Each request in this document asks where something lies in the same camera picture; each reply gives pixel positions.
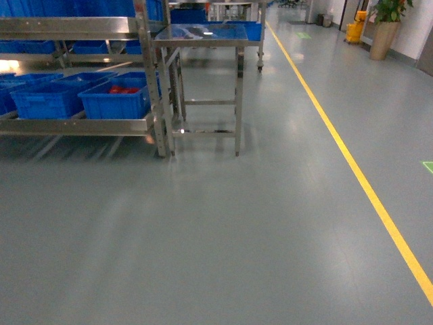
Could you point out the small steel table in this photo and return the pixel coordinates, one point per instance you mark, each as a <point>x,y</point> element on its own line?
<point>202,78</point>

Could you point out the blue bin with red bags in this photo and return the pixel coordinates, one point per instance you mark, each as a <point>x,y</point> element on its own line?
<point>99,104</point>

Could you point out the blue bin far left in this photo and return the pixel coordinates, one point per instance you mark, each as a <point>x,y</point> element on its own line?
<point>10,82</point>

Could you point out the empty blue front bin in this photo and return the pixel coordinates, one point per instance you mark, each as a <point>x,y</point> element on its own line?
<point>57,99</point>

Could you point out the yellow mop bucket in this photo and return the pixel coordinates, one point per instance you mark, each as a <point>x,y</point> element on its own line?
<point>354,30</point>

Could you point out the potted plant in tan pot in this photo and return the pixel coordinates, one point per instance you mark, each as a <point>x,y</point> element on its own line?
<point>387,16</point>

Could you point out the red bubble wrap bags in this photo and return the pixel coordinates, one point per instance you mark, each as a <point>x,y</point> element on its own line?
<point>118,90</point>

